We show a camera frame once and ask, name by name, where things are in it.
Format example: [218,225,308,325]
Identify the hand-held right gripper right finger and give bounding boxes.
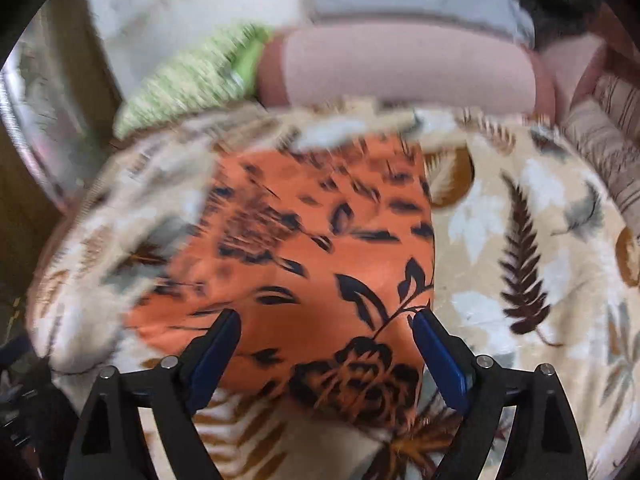
[410,309,588,480]

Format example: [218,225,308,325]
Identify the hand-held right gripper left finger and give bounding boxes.
[64,309,242,480]

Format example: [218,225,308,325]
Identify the orange black floral garment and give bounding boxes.
[125,140,436,431]

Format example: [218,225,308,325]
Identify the beige leaf print blanket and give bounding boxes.
[25,97,640,480]

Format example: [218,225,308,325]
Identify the green patterned cloth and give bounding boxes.
[112,20,276,138]

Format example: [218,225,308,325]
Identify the beige striped pillow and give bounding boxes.
[560,75,640,231]

